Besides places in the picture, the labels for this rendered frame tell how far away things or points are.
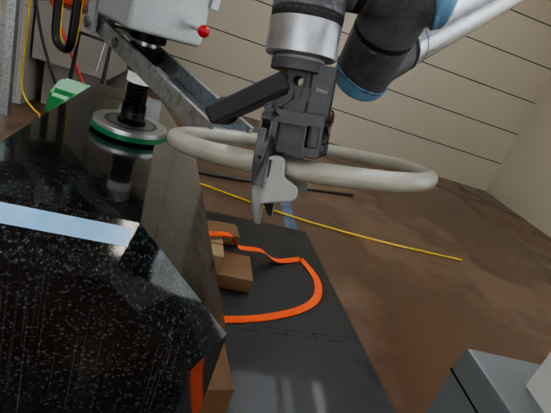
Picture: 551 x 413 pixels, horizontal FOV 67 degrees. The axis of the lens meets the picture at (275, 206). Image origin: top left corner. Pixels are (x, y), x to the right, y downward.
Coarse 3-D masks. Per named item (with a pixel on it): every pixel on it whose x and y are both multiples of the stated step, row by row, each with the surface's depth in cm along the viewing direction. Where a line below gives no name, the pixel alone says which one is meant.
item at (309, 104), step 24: (288, 72) 53; (312, 72) 52; (336, 72) 51; (288, 96) 53; (312, 96) 52; (264, 120) 53; (288, 120) 51; (312, 120) 51; (288, 144) 53; (312, 144) 52
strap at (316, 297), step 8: (216, 232) 223; (224, 232) 226; (232, 240) 233; (240, 248) 235; (248, 248) 239; (256, 248) 242; (304, 264) 265; (312, 272) 259; (320, 280) 253; (320, 288) 245; (312, 296) 235; (320, 296) 237; (304, 304) 225; (312, 304) 228; (272, 312) 210; (280, 312) 212; (288, 312) 214; (296, 312) 216; (232, 320) 194; (240, 320) 196; (248, 320) 198; (256, 320) 200; (264, 320) 202
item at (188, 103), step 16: (96, 32) 126; (112, 32) 118; (128, 32) 131; (112, 48) 119; (128, 48) 112; (160, 48) 121; (128, 64) 112; (144, 64) 106; (160, 64) 122; (176, 64) 116; (144, 80) 107; (160, 80) 101; (176, 80) 116; (192, 80) 111; (160, 96) 102; (176, 96) 97; (192, 96) 111; (208, 96) 106; (176, 112) 97; (192, 112) 92; (208, 128) 89; (224, 128) 101; (240, 128) 98; (240, 144) 97
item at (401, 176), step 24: (192, 144) 61; (216, 144) 59; (240, 168) 57; (288, 168) 55; (312, 168) 55; (336, 168) 55; (360, 168) 57; (384, 168) 90; (408, 168) 82; (408, 192) 62
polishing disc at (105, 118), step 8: (96, 112) 123; (104, 112) 125; (112, 112) 128; (120, 112) 130; (96, 120) 118; (104, 120) 119; (112, 120) 121; (144, 120) 131; (152, 120) 134; (104, 128) 117; (112, 128) 116; (120, 128) 118; (128, 128) 120; (136, 128) 122; (144, 128) 125; (152, 128) 127; (160, 128) 129; (128, 136) 117; (136, 136) 118; (144, 136) 119; (152, 136) 121; (160, 136) 123
